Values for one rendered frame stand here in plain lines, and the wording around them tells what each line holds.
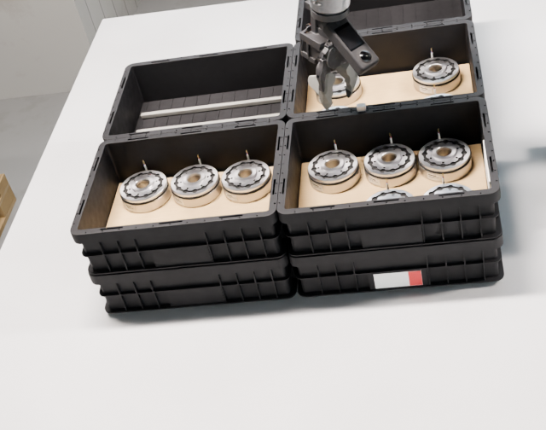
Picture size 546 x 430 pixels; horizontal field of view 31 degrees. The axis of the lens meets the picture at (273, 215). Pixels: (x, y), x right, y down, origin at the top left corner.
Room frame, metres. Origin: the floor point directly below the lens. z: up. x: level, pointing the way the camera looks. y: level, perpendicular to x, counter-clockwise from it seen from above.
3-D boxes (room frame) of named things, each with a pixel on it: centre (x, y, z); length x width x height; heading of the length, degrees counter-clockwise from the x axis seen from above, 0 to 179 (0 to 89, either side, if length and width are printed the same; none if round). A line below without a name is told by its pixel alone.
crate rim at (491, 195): (1.47, -0.23, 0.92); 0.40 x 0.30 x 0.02; 77
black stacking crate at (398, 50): (1.76, -0.30, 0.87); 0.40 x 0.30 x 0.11; 77
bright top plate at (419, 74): (1.80, -0.42, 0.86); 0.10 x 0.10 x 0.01
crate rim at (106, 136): (1.85, 0.09, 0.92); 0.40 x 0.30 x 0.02; 77
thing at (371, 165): (1.53, -0.25, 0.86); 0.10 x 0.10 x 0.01
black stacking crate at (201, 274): (1.56, 0.16, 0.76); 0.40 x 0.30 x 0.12; 77
